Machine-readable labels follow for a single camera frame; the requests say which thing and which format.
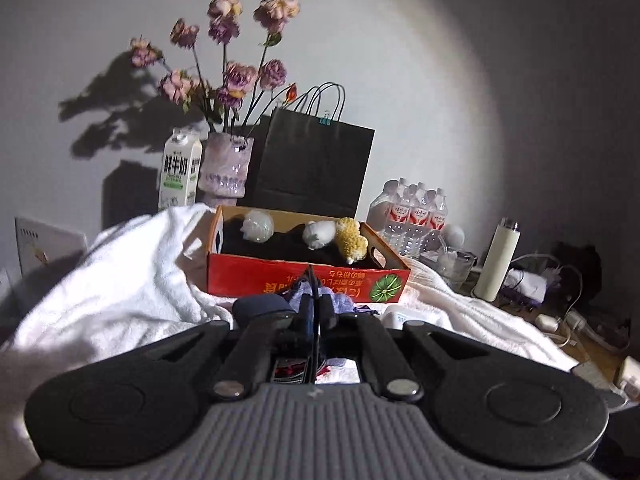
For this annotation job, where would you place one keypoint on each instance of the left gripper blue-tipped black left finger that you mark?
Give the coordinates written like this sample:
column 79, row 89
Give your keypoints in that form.
column 248, row 364

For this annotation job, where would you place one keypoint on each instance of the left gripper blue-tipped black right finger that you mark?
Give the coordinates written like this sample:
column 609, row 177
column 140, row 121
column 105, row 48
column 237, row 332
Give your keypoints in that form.
column 363, row 338

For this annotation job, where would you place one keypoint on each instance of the navy blue pouch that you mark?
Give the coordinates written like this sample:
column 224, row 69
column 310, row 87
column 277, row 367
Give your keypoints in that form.
column 246, row 309

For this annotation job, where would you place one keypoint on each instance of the purple knitted cloth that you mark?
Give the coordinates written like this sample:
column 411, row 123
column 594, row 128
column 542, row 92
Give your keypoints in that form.
column 341, row 302

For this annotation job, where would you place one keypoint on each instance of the white lotion bottle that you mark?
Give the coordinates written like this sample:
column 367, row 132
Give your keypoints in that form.
column 395, row 316

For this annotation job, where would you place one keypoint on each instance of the red cardboard box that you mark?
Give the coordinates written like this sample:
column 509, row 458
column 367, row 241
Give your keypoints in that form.
column 234, row 271

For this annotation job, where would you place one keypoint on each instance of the clear glass bowl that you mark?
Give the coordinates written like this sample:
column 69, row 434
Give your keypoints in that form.
column 454, row 266

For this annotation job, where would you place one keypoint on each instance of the yellow plush toy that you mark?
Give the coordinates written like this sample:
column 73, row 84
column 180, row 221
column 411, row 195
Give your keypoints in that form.
column 351, row 244

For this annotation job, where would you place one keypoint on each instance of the white fluffy blanket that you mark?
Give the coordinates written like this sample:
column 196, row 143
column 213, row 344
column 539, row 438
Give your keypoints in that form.
column 143, row 281

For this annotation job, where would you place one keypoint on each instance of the cream thermos bottle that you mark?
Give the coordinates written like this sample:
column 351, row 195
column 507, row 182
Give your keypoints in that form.
column 497, row 262

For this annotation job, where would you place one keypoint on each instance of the black cloth in box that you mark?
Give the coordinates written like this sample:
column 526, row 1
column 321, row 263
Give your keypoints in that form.
column 286, row 246

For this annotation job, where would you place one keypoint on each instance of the pack of water bottles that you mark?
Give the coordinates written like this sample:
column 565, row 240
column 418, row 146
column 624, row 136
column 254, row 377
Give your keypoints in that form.
column 410, row 217

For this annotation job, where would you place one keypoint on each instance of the white plush toy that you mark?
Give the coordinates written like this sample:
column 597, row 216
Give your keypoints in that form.
column 318, row 234

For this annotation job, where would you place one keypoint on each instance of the clear white ball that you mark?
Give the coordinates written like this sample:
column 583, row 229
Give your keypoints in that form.
column 257, row 226

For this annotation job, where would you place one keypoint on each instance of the purple glass vase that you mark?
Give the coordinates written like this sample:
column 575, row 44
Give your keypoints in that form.
column 225, row 166

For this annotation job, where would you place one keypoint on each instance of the black paper shopping bag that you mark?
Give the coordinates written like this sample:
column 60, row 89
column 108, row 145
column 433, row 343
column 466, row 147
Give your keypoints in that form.
column 300, row 165

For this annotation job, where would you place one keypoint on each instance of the white box at left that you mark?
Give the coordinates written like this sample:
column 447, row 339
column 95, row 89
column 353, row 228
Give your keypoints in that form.
column 39, row 244

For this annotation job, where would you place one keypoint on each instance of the white milk carton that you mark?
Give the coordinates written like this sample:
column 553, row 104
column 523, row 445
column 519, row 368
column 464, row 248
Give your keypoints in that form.
column 181, row 165

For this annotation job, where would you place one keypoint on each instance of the teal binder clip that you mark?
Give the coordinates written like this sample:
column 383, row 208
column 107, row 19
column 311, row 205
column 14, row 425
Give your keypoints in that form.
column 326, row 119

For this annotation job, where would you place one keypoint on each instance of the dried pink purple flowers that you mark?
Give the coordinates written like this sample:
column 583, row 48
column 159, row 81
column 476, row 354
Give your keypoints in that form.
column 241, row 85

